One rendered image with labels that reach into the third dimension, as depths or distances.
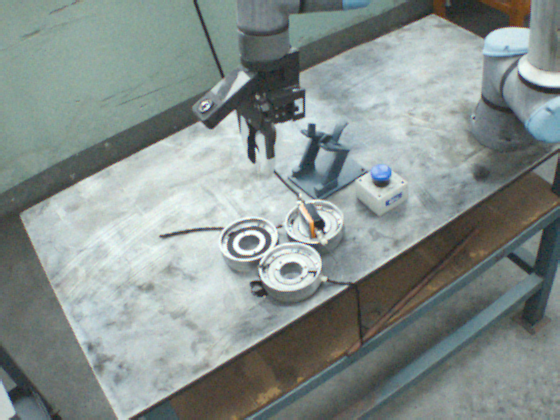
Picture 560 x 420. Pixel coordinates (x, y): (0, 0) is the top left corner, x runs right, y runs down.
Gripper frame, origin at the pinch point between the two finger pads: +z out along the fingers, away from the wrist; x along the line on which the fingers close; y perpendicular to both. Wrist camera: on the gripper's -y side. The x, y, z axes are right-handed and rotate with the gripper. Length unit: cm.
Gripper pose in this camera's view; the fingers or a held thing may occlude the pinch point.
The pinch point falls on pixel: (256, 165)
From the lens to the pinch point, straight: 104.4
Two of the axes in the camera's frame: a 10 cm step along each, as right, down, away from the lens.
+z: 0.2, 7.6, 6.5
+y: 8.5, -3.6, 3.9
